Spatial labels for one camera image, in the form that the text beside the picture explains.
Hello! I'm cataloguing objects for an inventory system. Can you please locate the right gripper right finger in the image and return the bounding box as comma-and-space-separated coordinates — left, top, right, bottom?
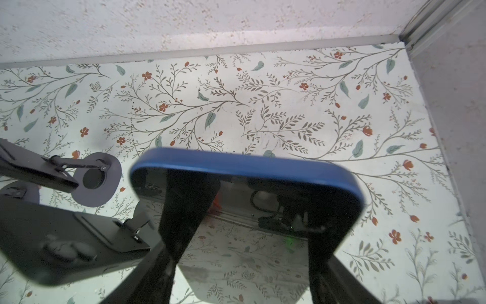
308, 197, 379, 303

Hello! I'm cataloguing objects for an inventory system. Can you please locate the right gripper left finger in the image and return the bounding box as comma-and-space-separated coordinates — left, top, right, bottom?
103, 168, 220, 303

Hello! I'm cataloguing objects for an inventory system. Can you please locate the blue phone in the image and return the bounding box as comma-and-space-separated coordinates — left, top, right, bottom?
128, 147, 366, 263

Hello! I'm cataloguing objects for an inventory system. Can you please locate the black round stand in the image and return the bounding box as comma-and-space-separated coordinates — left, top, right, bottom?
74, 212, 153, 253

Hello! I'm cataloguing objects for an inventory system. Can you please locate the grey round stand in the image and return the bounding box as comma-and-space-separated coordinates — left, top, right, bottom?
1, 181, 40, 205

